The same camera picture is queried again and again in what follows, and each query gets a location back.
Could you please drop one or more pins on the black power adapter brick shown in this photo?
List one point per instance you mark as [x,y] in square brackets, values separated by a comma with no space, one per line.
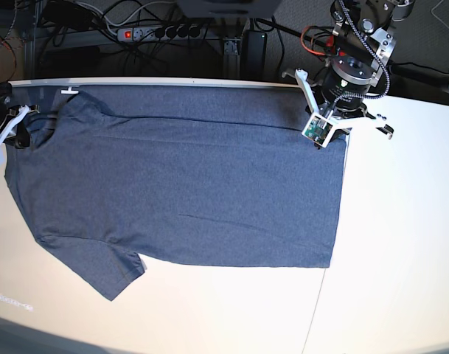
[252,59]

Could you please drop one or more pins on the blue grey T-shirt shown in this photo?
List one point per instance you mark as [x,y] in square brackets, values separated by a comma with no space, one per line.
[193,176]

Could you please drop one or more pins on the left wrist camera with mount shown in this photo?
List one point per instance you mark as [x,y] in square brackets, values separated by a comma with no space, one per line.
[319,129]

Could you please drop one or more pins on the black tripod stand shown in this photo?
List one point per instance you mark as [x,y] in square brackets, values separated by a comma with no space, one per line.
[412,66]

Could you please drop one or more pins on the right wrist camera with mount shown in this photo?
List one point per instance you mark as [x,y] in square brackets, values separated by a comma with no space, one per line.
[15,115]

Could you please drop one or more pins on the white power strip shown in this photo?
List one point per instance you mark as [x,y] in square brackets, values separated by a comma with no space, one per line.
[171,32]

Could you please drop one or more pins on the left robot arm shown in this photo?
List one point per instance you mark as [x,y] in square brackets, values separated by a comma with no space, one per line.
[402,9]

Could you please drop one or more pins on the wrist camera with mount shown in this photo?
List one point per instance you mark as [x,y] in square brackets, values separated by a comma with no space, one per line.
[319,129]
[15,115]

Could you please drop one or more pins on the aluminium frame post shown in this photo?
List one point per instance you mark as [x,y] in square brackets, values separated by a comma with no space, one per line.
[230,38]

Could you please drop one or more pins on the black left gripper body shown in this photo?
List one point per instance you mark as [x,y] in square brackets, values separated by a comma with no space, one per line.
[346,82]

